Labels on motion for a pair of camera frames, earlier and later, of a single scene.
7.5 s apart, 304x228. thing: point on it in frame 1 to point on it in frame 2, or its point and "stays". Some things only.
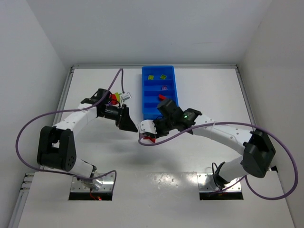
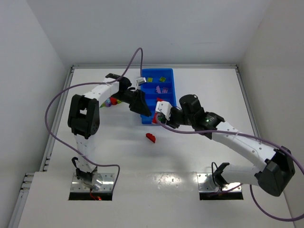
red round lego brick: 114,102 stays
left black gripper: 121,116 to 137,100
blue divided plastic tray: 158,84 stays
